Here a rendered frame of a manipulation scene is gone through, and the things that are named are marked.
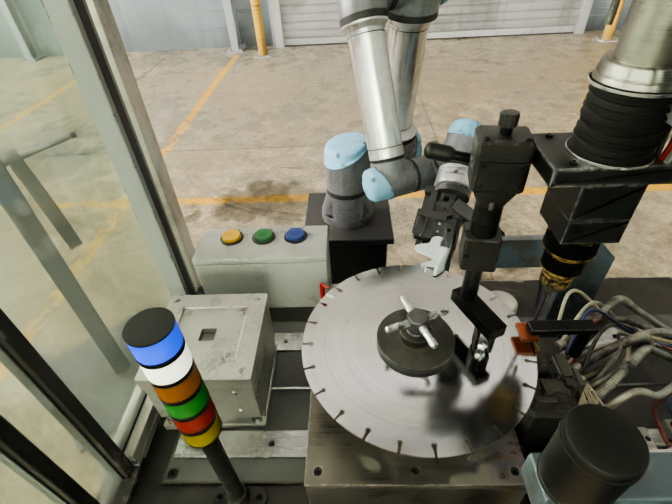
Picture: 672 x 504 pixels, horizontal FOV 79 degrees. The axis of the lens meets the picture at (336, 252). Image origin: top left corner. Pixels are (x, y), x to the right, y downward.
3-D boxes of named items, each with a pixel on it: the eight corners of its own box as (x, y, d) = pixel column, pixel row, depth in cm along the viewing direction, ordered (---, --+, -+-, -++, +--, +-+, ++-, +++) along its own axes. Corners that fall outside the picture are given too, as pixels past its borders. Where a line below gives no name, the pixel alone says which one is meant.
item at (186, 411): (160, 420, 43) (151, 405, 41) (174, 382, 46) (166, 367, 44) (203, 420, 43) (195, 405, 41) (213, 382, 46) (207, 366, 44)
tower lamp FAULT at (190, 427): (170, 435, 45) (161, 421, 43) (182, 397, 48) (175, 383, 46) (210, 435, 45) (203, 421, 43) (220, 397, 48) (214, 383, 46)
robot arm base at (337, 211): (323, 200, 126) (321, 172, 120) (372, 199, 126) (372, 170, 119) (321, 230, 115) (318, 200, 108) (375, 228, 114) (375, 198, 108)
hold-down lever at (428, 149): (429, 186, 45) (431, 164, 44) (421, 160, 50) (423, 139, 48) (501, 184, 45) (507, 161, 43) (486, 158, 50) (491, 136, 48)
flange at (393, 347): (413, 301, 65) (414, 290, 64) (470, 344, 58) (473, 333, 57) (361, 337, 60) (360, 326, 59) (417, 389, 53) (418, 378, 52)
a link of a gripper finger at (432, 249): (407, 270, 71) (419, 242, 78) (441, 278, 69) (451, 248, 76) (408, 256, 69) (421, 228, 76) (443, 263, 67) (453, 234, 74)
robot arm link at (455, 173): (475, 184, 85) (477, 163, 77) (470, 204, 83) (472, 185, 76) (438, 179, 87) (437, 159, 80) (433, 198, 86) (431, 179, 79)
